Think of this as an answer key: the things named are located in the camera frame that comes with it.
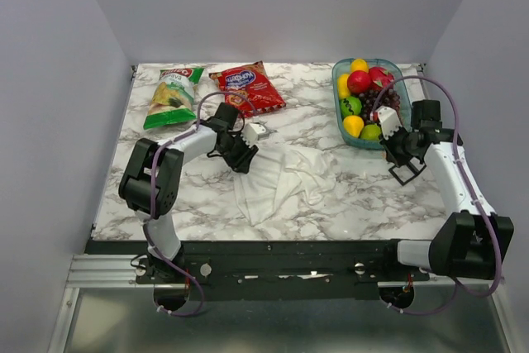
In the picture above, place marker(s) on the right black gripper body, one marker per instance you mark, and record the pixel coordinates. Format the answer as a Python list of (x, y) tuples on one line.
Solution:
[(398, 146)]

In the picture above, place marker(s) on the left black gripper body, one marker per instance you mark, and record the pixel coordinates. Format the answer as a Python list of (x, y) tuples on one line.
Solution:
[(237, 152)]

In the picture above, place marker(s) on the white garment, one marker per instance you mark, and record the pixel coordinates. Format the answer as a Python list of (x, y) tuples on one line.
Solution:
[(278, 172)]

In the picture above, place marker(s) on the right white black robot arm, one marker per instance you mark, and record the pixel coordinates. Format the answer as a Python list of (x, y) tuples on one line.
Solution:
[(474, 240)]

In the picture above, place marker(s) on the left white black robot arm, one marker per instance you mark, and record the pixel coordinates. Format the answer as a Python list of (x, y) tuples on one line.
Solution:
[(150, 183)]

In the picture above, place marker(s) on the green apple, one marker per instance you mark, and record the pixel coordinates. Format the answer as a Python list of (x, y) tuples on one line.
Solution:
[(370, 132)]

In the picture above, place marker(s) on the dark grape bunch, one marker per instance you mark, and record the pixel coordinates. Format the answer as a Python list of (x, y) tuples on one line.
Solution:
[(367, 99)]

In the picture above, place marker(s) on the yellow pear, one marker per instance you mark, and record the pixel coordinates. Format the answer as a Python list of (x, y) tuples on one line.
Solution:
[(353, 125)]

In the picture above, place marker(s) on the green lime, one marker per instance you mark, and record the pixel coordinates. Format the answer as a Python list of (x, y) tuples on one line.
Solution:
[(350, 106)]

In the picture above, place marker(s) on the red snack bag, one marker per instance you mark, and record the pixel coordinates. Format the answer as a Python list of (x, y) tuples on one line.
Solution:
[(249, 89)]

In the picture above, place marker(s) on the pink dragon fruit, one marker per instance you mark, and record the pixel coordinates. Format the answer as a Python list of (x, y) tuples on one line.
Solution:
[(380, 77)]

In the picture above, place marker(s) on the red apple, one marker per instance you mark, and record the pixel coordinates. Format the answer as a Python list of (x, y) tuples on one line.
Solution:
[(358, 82)]

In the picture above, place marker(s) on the yellow lemon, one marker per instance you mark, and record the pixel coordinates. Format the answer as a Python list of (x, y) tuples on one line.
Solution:
[(342, 86)]

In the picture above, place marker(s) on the green chips bag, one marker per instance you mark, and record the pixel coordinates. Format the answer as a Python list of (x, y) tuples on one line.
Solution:
[(173, 98)]

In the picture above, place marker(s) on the orange fruit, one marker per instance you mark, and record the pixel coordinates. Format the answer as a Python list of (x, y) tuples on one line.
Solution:
[(359, 65)]

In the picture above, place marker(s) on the teal plastic fruit basket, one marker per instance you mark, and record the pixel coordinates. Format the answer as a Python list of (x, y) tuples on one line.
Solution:
[(408, 92)]

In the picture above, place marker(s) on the black square frame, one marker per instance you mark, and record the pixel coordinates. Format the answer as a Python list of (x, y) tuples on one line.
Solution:
[(405, 174)]

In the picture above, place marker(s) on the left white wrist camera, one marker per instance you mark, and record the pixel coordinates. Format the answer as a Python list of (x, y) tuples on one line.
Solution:
[(252, 132)]

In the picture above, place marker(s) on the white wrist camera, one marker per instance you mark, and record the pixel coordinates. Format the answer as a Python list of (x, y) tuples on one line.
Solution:
[(388, 120), (252, 132)]

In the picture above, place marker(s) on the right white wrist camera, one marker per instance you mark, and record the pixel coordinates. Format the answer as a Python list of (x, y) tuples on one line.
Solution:
[(388, 120)]

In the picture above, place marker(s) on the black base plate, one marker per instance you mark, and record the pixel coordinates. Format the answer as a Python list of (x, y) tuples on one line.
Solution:
[(297, 270)]

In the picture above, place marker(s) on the aluminium rail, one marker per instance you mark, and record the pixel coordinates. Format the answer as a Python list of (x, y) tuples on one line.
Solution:
[(115, 271)]

